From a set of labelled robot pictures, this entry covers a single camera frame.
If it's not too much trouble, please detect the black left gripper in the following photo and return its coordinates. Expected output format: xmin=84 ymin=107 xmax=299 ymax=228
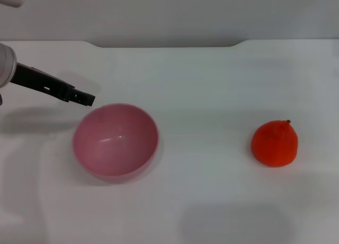
xmin=10 ymin=63 xmax=96 ymax=107

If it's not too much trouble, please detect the pink plastic bowl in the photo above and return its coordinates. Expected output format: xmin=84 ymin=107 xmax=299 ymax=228
xmin=72 ymin=103 xmax=159 ymax=183

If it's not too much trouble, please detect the orange fruit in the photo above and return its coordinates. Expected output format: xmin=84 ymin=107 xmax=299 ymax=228
xmin=251 ymin=119 xmax=299 ymax=167

